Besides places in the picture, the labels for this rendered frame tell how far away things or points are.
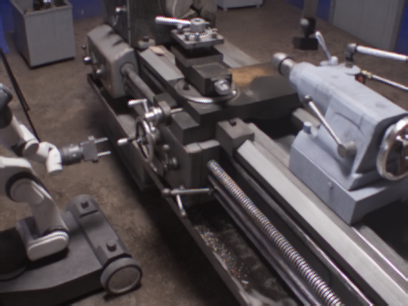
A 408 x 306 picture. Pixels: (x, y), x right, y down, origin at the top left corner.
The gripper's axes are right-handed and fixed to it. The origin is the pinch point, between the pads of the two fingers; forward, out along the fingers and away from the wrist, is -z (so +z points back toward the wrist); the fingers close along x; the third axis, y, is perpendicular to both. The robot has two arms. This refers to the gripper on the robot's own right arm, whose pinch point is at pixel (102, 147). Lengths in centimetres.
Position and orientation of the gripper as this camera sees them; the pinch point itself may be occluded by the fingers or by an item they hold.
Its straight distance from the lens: 209.3
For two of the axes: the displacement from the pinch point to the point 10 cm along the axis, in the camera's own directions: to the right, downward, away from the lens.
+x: 1.8, 9.7, 1.8
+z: -8.9, 2.4, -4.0
